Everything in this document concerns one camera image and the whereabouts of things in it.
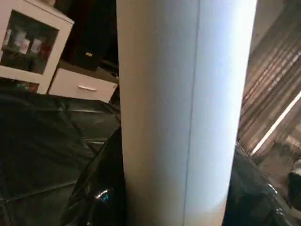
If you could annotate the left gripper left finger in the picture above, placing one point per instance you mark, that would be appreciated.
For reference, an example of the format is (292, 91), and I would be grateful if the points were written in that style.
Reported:
(101, 188)

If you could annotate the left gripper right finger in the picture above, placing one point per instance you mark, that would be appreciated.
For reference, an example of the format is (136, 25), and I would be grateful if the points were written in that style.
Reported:
(254, 193)

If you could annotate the white plastic table leg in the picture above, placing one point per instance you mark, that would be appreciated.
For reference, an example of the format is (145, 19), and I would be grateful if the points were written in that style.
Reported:
(183, 103)

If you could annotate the black work mat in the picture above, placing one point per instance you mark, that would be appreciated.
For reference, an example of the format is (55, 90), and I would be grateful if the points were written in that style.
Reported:
(42, 150)

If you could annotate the white drawer unit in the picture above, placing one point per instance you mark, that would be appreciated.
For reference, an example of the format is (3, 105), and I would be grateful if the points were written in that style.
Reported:
(82, 87)

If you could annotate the dark low sideboard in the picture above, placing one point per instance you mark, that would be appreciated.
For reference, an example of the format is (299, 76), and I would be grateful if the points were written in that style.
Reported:
(94, 33)

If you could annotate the white glass door cabinet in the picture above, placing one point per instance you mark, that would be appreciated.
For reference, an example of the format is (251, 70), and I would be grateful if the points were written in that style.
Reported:
(28, 44)

